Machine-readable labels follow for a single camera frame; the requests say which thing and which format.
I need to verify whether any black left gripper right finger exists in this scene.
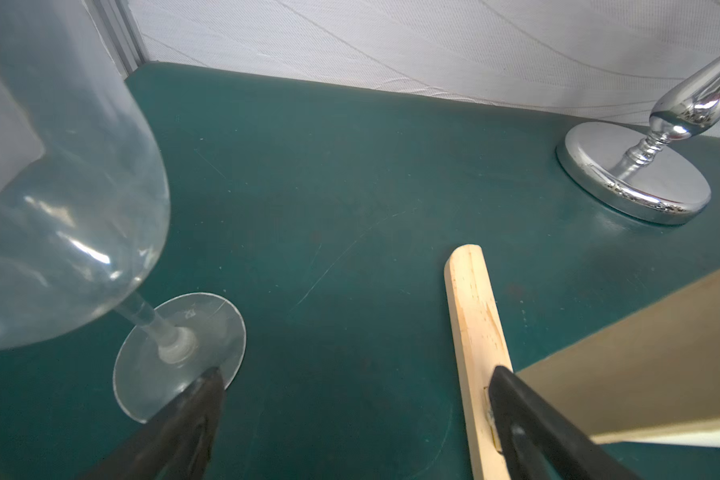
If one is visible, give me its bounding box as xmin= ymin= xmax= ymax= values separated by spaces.
xmin=488 ymin=366 xmax=638 ymax=480

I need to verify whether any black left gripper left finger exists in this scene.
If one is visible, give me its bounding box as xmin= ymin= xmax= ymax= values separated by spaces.
xmin=79 ymin=367 xmax=224 ymax=479

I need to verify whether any clear wine glass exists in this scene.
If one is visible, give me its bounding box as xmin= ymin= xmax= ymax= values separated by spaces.
xmin=0 ymin=1 xmax=246 ymax=423

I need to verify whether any chrome glass holder stand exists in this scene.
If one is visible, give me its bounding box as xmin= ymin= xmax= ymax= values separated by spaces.
xmin=556 ymin=56 xmax=720 ymax=225

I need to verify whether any wooden drying rack frame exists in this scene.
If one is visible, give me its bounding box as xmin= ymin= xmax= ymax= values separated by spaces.
xmin=444 ymin=245 xmax=720 ymax=479

